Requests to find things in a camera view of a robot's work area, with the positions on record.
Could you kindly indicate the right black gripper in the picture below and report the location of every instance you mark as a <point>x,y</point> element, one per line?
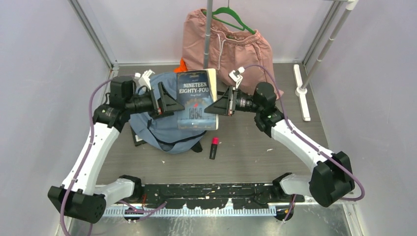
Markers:
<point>220,107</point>

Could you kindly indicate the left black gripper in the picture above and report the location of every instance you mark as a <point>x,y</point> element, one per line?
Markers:
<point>170,104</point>

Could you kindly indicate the Nineteen Eighty-Four blue book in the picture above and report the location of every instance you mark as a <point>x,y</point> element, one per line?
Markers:
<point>196,90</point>

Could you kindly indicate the blue student backpack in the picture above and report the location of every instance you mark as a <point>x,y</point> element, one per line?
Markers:
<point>163,133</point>

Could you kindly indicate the Three Days To See book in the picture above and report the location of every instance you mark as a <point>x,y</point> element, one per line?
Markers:
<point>199,132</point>

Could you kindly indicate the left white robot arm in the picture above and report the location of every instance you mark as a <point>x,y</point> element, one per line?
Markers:
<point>78,197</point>

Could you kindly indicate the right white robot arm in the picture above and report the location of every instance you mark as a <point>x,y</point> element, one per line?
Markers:
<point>331,176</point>

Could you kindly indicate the orange cloth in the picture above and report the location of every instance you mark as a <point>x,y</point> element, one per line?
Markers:
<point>182,67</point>

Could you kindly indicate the pink black highlighter marker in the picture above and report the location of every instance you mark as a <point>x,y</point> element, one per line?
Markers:
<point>213,148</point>

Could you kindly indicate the pink shorts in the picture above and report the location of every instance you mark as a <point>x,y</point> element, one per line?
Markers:
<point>227,51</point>

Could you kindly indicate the right rack pole with foot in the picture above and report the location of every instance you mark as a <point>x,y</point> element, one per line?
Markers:
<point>314,57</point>

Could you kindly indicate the rack pole with foot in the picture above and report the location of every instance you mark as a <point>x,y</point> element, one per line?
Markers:
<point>314,57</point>
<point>207,33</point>

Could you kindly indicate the green clothes hanger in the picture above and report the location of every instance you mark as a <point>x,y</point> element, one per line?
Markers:
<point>227,10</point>

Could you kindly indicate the left rack pole with foot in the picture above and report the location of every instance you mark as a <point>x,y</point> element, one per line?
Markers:
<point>207,33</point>

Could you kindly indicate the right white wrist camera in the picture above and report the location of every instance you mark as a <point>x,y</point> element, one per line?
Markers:
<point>236,76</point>

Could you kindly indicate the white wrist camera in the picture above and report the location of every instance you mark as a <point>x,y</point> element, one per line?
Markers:
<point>236,76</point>
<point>143,79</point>

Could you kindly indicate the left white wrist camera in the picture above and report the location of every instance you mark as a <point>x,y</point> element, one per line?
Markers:
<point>143,79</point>

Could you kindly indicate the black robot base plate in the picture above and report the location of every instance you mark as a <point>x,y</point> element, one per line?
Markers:
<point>210,196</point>

